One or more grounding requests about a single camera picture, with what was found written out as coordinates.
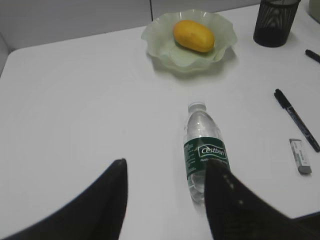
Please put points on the clear water bottle green label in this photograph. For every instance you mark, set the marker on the clear water bottle green label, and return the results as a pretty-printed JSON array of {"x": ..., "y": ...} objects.
[{"x": 202, "y": 142}]

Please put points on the grey eraser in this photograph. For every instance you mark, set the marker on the grey eraser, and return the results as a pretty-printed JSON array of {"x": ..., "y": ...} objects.
[{"x": 300, "y": 156}]

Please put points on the black marker pen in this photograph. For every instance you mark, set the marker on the black marker pen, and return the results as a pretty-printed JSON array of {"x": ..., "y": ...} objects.
[
  {"x": 286, "y": 105},
  {"x": 311, "y": 54}
]

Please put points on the yellow mango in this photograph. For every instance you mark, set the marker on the yellow mango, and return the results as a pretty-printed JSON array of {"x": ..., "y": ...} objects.
[{"x": 194, "y": 36}]

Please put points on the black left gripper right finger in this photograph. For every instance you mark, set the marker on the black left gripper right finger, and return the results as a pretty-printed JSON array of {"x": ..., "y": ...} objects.
[{"x": 235, "y": 213}]

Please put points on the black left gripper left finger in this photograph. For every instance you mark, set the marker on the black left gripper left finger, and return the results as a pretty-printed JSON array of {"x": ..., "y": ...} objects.
[{"x": 96, "y": 214}]

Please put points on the black mesh pen holder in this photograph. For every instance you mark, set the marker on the black mesh pen holder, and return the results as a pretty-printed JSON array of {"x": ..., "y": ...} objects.
[{"x": 274, "y": 22}]

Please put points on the pale green wavy plate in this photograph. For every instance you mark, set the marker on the pale green wavy plate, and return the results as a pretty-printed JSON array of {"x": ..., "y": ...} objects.
[{"x": 162, "y": 46}]

